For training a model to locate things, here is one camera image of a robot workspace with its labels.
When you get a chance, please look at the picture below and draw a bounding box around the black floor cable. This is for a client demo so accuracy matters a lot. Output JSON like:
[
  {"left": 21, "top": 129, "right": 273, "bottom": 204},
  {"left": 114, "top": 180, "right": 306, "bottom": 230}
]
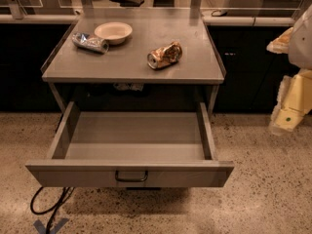
[{"left": 29, "top": 186, "right": 76, "bottom": 234}]

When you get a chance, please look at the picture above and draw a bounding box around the black drawer handle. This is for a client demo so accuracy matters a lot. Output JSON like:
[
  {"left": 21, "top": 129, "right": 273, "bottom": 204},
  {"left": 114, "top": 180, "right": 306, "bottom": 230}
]
[{"left": 115, "top": 171, "right": 148, "bottom": 183}]

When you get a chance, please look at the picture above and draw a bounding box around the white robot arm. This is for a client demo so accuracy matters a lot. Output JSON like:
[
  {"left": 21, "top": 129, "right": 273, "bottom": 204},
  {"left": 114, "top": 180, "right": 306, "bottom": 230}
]
[{"left": 266, "top": 6, "right": 312, "bottom": 136}]

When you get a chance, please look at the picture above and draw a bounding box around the open grey top drawer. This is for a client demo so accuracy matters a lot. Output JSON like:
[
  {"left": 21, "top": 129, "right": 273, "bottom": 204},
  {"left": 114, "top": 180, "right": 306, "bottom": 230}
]
[{"left": 26, "top": 102, "right": 234, "bottom": 188}]

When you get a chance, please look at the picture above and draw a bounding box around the crushed silver blue can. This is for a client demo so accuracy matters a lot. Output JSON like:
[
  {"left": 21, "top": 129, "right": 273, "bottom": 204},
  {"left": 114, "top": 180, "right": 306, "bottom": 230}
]
[{"left": 72, "top": 32, "right": 109, "bottom": 54}]

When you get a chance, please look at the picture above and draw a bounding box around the grey metal cabinet table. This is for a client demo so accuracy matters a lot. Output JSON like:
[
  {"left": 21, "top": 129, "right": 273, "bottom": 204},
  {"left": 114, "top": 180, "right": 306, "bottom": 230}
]
[{"left": 43, "top": 8, "right": 225, "bottom": 112}]

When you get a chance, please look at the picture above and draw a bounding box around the crushed orange soda can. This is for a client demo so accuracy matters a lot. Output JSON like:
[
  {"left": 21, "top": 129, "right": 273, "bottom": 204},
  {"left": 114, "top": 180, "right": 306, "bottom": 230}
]
[{"left": 147, "top": 41, "right": 182, "bottom": 70}]

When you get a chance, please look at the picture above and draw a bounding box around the black office chair seat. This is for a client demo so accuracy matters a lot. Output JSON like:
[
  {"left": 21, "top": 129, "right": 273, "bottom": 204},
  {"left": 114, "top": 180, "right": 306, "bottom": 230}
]
[{"left": 109, "top": 0, "right": 144, "bottom": 7}]

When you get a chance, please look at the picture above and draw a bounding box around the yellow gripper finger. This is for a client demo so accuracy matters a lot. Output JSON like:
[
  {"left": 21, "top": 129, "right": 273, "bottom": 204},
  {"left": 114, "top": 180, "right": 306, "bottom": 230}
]
[
  {"left": 269, "top": 69, "right": 312, "bottom": 136},
  {"left": 266, "top": 27, "right": 293, "bottom": 54}
]

